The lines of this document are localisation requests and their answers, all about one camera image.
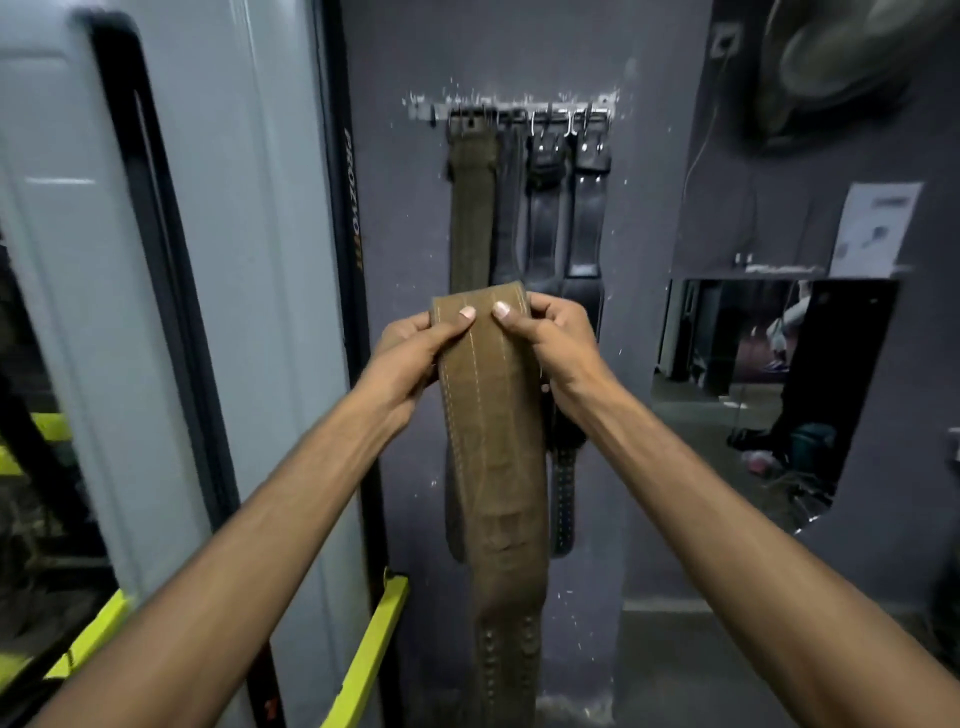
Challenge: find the small wall shelf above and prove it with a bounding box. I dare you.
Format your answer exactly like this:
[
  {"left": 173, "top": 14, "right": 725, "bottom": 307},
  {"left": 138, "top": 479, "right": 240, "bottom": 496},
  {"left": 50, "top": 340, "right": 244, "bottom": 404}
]
[{"left": 696, "top": 253, "right": 828, "bottom": 277}]

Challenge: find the wall mirror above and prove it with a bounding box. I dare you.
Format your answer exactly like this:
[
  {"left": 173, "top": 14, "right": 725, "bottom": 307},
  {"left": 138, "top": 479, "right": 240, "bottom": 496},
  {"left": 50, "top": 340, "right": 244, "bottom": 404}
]
[{"left": 651, "top": 276, "right": 903, "bottom": 535}]

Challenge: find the thin fan power cable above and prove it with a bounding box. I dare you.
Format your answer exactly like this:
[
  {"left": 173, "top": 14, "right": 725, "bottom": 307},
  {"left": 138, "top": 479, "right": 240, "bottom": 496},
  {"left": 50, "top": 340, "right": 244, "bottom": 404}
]
[{"left": 681, "top": 51, "right": 735, "bottom": 207}]

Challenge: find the wall-mounted fan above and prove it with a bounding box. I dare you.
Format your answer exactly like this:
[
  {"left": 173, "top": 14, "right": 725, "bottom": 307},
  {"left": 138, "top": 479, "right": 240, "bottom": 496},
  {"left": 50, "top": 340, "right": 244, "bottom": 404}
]
[{"left": 750, "top": 0, "right": 960, "bottom": 155}]

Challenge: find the metal wall hook rack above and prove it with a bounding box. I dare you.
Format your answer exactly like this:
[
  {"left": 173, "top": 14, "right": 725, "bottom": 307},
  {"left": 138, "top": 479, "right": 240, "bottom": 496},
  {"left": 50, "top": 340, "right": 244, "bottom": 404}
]
[{"left": 405, "top": 91, "right": 621, "bottom": 129}]

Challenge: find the olive suede weightlifting belt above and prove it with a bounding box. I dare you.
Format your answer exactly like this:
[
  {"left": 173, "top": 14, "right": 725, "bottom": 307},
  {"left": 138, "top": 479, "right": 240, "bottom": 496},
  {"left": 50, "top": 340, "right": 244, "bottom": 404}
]
[{"left": 444, "top": 112, "right": 501, "bottom": 565}]

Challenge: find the black belt with steel buckle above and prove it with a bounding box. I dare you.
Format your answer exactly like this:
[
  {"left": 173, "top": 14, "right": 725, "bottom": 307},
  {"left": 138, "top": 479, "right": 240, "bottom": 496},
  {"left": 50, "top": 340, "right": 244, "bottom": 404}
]
[
  {"left": 523, "top": 112, "right": 569, "bottom": 295},
  {"left": 549, "top": 111, "right": 614, "bottom": 558}
]

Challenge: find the white paper notice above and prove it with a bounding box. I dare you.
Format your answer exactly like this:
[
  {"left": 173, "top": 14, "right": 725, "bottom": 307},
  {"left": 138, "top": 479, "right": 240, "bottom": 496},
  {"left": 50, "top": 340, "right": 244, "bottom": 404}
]
[{"left": 828, "top": 181, "right": 925, "bottom": 279}]

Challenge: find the slim black leather weightlifting belt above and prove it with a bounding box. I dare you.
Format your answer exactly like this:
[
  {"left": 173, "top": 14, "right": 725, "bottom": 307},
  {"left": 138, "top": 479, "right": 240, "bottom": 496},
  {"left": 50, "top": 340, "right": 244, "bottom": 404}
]
[{"left": 491, "top": 123, "right": 528, "bottom": 288}]

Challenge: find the person's right hand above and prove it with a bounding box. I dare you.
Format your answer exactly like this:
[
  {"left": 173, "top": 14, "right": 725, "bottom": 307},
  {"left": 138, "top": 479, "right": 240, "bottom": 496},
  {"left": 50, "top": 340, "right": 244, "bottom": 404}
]
[{"left": 491, "top": 292, "right": 625, "bottom": 426}]

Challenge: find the long yellow metal bar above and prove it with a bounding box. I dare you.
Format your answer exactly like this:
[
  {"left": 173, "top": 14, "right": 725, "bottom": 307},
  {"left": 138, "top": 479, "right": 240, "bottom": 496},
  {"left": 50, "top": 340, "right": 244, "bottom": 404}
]
[{"left": 0, "top": 588, "right": 135, "bottom": 687}]

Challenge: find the person's left forearm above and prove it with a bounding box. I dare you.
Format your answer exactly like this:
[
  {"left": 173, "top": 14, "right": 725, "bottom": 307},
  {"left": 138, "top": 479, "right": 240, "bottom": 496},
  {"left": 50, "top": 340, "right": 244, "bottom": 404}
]
[{"left": 26, "top": 378, "right": 421, "bottom": 728}]

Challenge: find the black metal upright post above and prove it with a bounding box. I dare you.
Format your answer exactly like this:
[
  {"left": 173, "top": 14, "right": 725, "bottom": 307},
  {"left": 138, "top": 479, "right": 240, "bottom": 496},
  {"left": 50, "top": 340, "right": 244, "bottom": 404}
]
[{"left": 316, "top": 0, "right": 395, "bottom": 728}]

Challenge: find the person's left hand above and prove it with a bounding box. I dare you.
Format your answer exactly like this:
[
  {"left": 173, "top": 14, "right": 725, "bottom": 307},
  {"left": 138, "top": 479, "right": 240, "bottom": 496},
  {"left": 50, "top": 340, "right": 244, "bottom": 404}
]
[{"left": 351, "top": 303, "right": 478, "bottom": 430}]

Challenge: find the tan stitched leather weightlifting belt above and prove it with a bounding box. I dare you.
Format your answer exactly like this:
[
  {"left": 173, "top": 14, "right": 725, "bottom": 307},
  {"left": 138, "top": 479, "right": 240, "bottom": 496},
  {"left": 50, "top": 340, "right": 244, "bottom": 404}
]
[{"left": 430, "top": 281, "right": 554, "bottom": 728}]

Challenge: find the short yellow metal bar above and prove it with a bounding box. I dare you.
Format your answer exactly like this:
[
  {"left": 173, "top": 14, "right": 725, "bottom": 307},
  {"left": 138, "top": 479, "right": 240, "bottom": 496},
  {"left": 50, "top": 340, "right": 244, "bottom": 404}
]
[{"left": 321, "top": 571, "right": 411, "bottom": 728}]

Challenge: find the white metal machine frame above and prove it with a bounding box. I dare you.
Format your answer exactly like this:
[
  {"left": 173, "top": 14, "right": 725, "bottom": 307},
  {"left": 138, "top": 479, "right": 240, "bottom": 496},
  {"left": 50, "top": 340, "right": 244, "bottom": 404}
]
[{"left": 0, "top": 0, "right": 376, "bottom": 728}]

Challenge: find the white wall power socket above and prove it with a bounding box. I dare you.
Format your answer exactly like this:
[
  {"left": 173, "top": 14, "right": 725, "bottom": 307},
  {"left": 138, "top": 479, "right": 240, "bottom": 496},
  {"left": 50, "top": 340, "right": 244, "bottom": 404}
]
[{"left": 708, "top": 21, "right": 745, "bottom": 61}]

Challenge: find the person's right forearm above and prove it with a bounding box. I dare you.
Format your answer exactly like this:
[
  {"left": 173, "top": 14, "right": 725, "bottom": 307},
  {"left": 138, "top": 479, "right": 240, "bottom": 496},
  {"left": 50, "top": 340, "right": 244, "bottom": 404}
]
[{"left": 555, "top": 375, "right": 960, "bottom": 728}]

